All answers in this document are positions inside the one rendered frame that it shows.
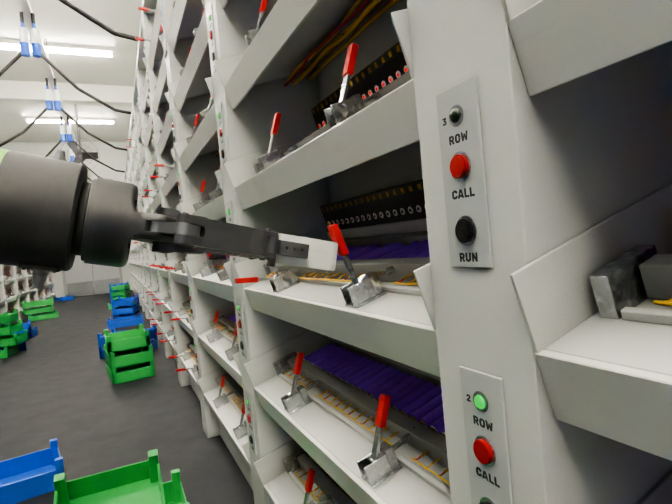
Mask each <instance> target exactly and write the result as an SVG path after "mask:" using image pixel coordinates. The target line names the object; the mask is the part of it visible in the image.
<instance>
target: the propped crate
mask: <svg viewBox="0 0 672 504"><path fill-rule="evenodd" d="M53 483H54V488H55V492H54V502H53V504H166V502H165V496H164V490H163V483H162V477H161V471H160V465H159V460H158V451H157V449H154V450H150V451H148V460H146V461H142V462H138V463H134V464H130V465H127V466H123V467H119V468H115V469H111V470H108V471H104V472H100V473H96V474H92V475H88V476H85V477H81V478H77V479H73V480H69V481H66V476H65V473H60V474H56V475H54V480H53Z"/></svg>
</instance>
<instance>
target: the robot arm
mask: <svg viewBox="0 0 672 504"><path fill-rule="evenodd" d="M87 179H88V171H87V168H86V166H85V165H84V164H80V163H74V162H69V161H67V159H66V158H65V151H63V150H59V149H57V153H55V156H53V157H52V158H49V157H44V156H38V155H33V154H28V153H23V152H18V151H12V150H7V149H2V148H0V264H3V265H12V266H19V267H20V268H22V270H26V269H30V270H31V271H33V272H32V274H33V278H32V282H33V283H32V286H31V288H34V289H45V283H46V280H47V276H48V274H49V273H51V271H52V273H56V272H60V271H68V270H70V269H71V268H72V266H73V264H74V260H75V257H76V255H78V256H81V260H82V261H84V263H86V264H95V265H103V266H112V267H124V266H125V265H126V264H127V262H128V258H129V253H130V247H131V241H132V240H135V241H140V242H146V243H152V244H153V245H152V252H158V253H173V252H178V253H185V254H193V255H195V254H203V253H204V252H206V253H214V254H222V255H229V256H237V257H245V258H249V259H250V260H254V259H257V258H258V259H260V260H265V259H267V260H268V262H267V266H269V267H275V263H277V264H284V265H292V266H299V267H306V268H313V269H321V270H328V271H334V270H335V266H336V258H337V249H338V244H337V243H336V242H330V241H324V240H318V239H312V238H306V237H300V236H294V235H288V234H282V233H277V232H275V231H274V230H272V229H270V228H266V229H264V230H262V229H257V228H252V227H247V226H242V225H237V224H232V223H226V222H221V221H216V220H211V219H208V218H206V217H202V216H196V215H190V214H189V213H187V212H182V213H181V212H180V211H179V210H177V209H171V208H165V207H160V210H158V212H157V214H153V213H145V212H144V213H143V212H137V211H136V208H137V202H138V193H139V190H138V187H137V186H136V185H135V184H132V183H127V182H121V181H116V180H110V179H105V178H100V177H98V178H97V179H93V181H92V183H88V182H87Z"/></svg>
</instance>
